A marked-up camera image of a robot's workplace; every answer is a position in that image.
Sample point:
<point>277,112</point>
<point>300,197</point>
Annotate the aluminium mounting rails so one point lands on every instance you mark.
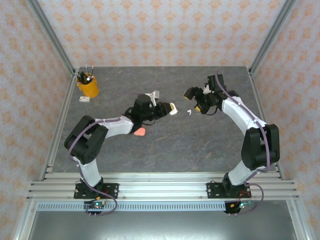
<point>162,187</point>

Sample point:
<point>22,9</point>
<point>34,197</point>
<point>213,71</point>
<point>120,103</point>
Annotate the yellow pen holder cup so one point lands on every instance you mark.
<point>88,88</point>

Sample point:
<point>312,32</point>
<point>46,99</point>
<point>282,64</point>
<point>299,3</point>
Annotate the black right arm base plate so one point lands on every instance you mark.
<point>212,191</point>

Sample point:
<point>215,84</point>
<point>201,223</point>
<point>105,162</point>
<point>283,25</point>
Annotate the small white eraser box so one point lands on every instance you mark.
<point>85,99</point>

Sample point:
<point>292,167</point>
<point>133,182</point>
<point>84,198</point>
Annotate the grey pencil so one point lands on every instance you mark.
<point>91,70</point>
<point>87,69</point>

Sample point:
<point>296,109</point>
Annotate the black marker pen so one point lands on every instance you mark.
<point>81,76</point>

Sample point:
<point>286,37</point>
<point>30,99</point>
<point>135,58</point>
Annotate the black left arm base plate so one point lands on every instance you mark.
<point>113,190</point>

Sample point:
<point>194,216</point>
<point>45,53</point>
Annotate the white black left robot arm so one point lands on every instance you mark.
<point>90,172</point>

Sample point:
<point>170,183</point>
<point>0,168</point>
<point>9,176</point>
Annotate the aluminium frame post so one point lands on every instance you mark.
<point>271,35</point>
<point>52,35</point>

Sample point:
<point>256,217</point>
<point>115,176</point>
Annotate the grey metal shelf panel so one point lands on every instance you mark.
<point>160,227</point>

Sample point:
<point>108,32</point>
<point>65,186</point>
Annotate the white-tipped pen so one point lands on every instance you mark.
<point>88,79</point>

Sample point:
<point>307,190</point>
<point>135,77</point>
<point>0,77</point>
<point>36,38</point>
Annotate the aluminium table side rail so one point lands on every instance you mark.
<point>254,87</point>
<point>65,107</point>

